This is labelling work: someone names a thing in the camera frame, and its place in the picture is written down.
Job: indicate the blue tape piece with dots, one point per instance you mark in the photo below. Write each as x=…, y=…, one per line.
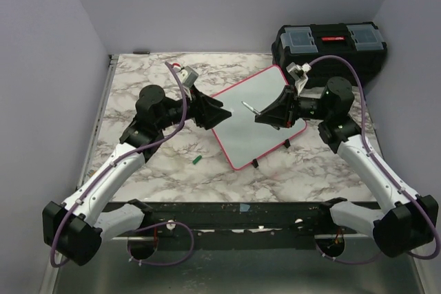
x=244, y=207

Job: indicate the green marker cap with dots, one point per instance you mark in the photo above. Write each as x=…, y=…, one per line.
x=196, y=160

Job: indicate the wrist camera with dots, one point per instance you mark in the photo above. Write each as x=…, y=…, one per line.
x=299, y=73
x=188, y=76

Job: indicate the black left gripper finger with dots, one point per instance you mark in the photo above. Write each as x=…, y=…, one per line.
x=208, y=105
x=214, y=116

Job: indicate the black plastic toolbox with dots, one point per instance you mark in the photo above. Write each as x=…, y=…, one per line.
x=361, y=44

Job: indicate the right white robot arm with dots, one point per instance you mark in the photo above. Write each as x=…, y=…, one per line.
x=404, y=220

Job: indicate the white marker pen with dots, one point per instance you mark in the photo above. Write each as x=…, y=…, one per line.
x=250, y=108

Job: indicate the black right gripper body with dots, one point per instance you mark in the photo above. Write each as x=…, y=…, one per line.
x=295, y=106

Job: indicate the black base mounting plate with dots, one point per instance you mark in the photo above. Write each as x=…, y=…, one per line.
x=220, y=226

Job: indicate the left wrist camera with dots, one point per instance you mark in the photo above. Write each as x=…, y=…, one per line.
x=188, y=76

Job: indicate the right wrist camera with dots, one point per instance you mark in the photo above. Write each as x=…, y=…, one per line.
x=299, y=73

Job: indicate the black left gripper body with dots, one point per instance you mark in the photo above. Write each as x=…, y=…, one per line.
x=193, y=107

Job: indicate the aluminium table edge rail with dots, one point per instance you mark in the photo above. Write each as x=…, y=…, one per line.
x=50, y=274

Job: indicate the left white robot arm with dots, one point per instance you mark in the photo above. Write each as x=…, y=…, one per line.
x=78, y=226

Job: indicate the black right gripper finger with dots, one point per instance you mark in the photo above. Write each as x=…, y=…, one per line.
x=268, y=118
x=278, y=107

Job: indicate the black whiteboard clip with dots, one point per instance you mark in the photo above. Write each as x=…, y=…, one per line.
x=287, y=144
x=255, y=162

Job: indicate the small yellow metal connector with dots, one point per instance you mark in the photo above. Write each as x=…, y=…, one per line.
x=90, y=172

